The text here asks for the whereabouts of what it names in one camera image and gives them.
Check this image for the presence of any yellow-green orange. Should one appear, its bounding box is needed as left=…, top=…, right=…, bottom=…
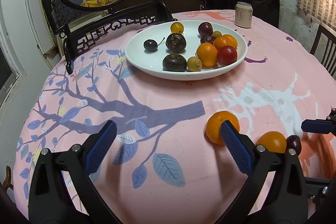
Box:
left=256, top=131, right=286, bottom=153

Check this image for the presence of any yellow-orange kumquat fruit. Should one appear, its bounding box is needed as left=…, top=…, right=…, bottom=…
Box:
left=205, top=111, right=240, bottom=145

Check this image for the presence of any red cherry tomato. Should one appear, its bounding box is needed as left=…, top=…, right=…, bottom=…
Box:
left=217, top=46, right=238, bottom=65

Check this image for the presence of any orange mandarin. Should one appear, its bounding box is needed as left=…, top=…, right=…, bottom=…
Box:
left=223, top=34, right=238, bottom=49
left=213, top=35, right=236, bottom=51
left=196, top=43, right=218, bottom=67

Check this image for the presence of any small brown longan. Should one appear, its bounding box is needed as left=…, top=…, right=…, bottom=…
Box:
left=211, top=31, right=222, bottom=38

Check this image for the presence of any dark water chestnut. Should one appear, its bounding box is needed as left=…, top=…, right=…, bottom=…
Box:
left=162, top=53, right=187, bottom=72
left=201, top=36, right=216, bottom=44
left=166, top=33, right=187, bottom=53

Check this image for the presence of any small tan longan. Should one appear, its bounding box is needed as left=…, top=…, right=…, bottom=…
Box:
left=187, top=56, right=203, bottom=72

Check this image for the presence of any dark purple plum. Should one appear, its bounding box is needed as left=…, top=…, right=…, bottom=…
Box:
left=198, top=22, right=213, bottom=37

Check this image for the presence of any dark water chestnut front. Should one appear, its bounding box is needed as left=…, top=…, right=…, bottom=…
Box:
left=162, top=53, right=187, bottom=72

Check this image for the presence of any dark water chestnut back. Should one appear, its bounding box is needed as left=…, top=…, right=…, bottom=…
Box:
left=166, top=33, right=187, bottom=53

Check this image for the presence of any dark cherry with stem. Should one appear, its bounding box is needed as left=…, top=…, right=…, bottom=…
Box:
left=143, top=38, right=165, bottom=52

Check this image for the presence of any dark cherry right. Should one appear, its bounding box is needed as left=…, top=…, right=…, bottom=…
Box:
left=286, top=135, right=302, bottom=155

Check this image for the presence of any dark slatted chair right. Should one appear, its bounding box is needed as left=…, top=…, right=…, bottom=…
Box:
left=310, top=25, right=335, bottom=77

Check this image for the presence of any pink floral tablecloth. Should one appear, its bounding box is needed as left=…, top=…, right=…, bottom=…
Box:
left=13, top=18, right=335, bottom=223

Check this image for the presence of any pale drink can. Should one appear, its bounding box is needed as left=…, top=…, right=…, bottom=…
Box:
left=235, top=2, right=253, bottom=28

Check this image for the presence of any white oval plate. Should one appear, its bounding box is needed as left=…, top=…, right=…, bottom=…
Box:
left=125, top=20, right=248, bottom=81

